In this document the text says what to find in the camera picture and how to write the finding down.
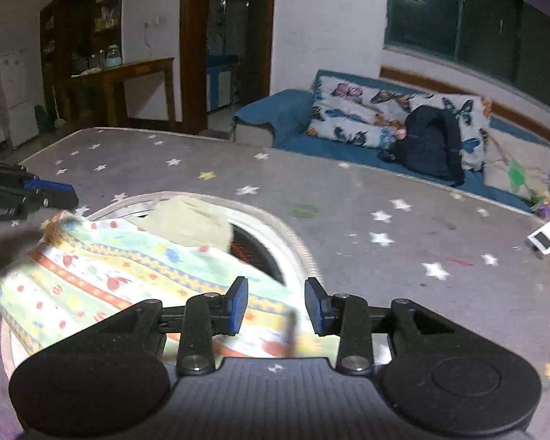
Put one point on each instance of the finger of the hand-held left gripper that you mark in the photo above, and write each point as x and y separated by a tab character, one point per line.
50	188

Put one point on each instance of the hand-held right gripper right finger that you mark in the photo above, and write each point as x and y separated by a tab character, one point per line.
315	309

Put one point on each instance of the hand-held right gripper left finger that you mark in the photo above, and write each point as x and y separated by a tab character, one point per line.
236	307

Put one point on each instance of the round white laundry basket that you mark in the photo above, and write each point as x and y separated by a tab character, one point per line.
286	236

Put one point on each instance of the pale green cloth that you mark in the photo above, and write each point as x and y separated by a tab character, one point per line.
188	224

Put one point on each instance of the colourful patterned cloth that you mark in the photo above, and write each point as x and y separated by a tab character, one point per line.
119	275

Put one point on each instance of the broom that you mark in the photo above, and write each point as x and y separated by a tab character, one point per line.
57	117

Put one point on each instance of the white refrigerator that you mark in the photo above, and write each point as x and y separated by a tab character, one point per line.
23	101

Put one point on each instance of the grey star print blanket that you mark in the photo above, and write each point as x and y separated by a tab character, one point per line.
348	183

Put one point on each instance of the wooden side table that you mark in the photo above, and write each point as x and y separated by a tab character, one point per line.
133	68

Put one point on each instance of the pale green jar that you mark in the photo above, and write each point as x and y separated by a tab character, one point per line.
113	56

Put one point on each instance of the dark wooden shelf cabinet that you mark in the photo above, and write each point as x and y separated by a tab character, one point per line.
85	13

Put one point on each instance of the black backpack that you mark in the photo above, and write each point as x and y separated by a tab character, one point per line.
431	146

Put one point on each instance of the blue cabinet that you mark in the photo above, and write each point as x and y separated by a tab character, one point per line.
220	82

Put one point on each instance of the blue sofa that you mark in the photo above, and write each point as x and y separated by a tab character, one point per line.
293	110

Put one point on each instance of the butterfly print pillow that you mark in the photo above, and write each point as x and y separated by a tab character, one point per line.
348	110
472	128

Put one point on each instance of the beige cushion with green print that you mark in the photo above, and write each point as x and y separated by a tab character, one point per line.
522	160

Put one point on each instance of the green framed window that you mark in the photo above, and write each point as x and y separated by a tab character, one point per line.
486	23

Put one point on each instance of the wooden door frame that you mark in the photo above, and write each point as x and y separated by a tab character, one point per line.
190	55

